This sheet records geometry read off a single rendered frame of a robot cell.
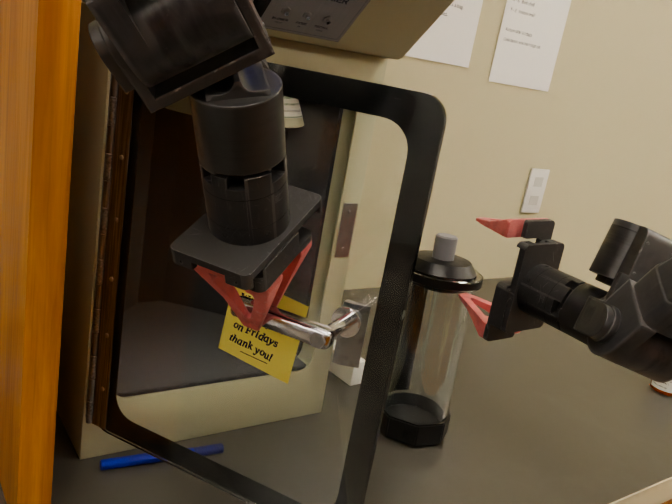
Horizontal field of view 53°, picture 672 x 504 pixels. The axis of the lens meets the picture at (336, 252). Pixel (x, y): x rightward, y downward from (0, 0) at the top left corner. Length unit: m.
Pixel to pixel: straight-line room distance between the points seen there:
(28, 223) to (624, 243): 0.53
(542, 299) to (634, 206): 1.47
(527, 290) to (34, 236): 0.48
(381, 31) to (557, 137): 1.10
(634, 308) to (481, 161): 1.03
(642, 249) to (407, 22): 0.33
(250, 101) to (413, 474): 0.57
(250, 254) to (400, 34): 0.38
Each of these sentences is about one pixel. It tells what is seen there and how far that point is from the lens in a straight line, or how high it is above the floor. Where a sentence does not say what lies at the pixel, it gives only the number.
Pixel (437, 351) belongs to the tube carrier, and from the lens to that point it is 0.86.
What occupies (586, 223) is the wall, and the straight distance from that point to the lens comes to 2.01.
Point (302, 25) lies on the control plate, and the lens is 0.70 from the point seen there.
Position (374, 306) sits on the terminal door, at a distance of 0.54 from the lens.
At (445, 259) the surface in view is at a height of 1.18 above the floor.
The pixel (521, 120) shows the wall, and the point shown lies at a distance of 1.68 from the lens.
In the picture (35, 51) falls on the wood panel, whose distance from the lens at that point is 0.56.
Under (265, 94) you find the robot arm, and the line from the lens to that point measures 0.41.
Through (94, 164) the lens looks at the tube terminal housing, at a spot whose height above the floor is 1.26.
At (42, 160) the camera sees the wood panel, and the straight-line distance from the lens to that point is 0.57.
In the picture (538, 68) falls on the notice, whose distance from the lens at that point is 1.68.
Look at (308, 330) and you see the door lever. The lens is 0.51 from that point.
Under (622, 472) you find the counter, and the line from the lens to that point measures 1.02.
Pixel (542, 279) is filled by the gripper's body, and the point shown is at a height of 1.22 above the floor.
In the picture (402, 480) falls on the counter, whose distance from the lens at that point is 0.85.
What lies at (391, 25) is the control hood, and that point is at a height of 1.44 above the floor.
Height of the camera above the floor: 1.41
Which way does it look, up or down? 16 degrees down
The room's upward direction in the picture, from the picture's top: 10 degrees clockwise
